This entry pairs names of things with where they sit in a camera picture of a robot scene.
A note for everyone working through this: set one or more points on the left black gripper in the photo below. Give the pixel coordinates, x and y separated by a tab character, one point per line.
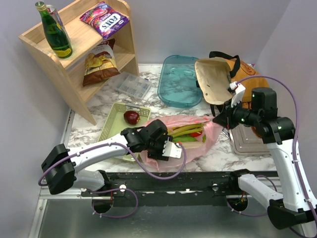
158	155

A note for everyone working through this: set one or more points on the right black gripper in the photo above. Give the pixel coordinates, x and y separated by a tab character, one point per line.
225	118

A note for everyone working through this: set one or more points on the green cucumber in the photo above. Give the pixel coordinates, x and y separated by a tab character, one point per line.
188	138

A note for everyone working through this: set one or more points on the green celery stalk bunch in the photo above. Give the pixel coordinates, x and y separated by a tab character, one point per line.
185	130

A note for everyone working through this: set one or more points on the pink plastic grocery bag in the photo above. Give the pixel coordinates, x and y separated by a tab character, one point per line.
205	141

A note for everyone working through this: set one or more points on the orange tote bag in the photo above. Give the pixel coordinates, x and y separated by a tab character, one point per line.
215	73

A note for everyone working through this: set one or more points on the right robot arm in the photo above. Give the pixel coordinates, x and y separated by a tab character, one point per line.
296	204

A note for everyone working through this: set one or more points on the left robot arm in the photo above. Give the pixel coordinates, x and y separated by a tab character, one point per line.
61	167

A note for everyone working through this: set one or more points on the silver metal tray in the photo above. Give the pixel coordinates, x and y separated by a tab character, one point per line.
245	142

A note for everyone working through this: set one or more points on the red apple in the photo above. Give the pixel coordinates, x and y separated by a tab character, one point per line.
131	117

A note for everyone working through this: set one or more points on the light green plastic basket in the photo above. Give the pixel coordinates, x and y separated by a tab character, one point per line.
115	122

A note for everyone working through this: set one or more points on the teal transparent plastic container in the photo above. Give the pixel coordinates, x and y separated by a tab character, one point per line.
178	86

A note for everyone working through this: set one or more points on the clear plastic compartment box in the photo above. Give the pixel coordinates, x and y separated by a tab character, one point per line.
130	85

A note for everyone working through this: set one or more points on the brown potato chips bag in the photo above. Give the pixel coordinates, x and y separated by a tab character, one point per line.
100	64

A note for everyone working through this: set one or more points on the wooden shelf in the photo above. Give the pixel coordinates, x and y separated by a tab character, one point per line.
67	74

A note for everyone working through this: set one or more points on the purple Fox's candy bag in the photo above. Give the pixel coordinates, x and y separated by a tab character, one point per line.
105	20

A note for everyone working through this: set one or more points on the green glass bottle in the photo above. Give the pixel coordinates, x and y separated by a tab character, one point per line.
55	35

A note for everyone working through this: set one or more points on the red silver soda can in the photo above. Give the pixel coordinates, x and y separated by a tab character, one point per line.
55	15

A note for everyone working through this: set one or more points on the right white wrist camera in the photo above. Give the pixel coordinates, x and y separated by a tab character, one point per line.
237	90

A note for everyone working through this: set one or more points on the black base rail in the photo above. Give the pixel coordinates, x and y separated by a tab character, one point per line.
188	189

